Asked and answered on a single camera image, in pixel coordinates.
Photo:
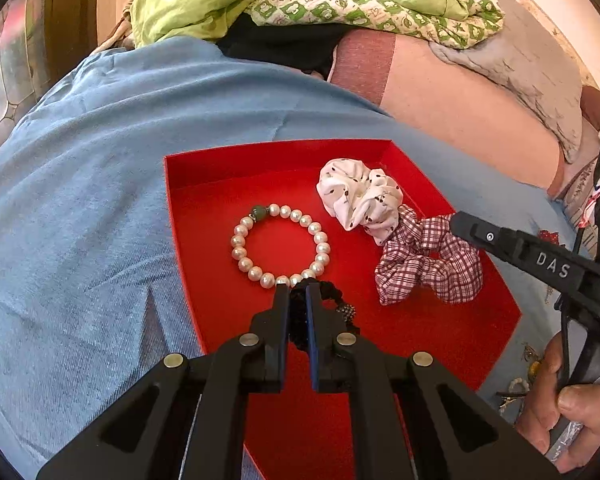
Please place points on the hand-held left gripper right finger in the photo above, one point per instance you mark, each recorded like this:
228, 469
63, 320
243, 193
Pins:
314, 330

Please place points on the white cherry print scrunchie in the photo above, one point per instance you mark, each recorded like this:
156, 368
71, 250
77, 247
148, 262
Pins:
360, 195

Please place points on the grey pillow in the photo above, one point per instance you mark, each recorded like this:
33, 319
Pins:
530, 70

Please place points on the green and white patterned quilt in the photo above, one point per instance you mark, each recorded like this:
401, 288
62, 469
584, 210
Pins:
330, 5

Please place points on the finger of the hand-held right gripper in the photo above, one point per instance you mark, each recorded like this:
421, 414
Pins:
520, 250

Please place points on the blue cloth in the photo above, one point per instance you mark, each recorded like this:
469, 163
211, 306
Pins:
80, 210

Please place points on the black cloth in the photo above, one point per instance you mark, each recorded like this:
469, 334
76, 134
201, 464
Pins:
280, 45

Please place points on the person's right hand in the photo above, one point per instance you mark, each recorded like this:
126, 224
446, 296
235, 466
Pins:
580, 410

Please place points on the stained glass window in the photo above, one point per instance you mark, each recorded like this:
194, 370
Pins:
5, 75

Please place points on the green blanket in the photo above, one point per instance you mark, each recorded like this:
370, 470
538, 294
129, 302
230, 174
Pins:
190, 0

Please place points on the black scrunchie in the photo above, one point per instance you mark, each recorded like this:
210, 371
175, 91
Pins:
297, 320

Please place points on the wooden door frame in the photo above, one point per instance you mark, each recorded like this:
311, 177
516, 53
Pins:
72, 0

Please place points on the red plaid scrunchie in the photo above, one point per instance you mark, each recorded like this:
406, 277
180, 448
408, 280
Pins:
430, 265

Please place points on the printed white cloth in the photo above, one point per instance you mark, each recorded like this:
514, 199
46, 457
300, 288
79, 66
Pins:
575, 195

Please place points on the red tray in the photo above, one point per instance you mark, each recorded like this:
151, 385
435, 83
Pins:
220, 220

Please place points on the leopard print scrunchie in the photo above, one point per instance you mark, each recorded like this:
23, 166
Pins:
532, 367

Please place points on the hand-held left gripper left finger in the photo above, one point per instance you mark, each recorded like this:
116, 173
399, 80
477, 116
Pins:
282, 320

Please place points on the pink bed sheet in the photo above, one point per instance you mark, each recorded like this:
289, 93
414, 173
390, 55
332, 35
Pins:
455, 100

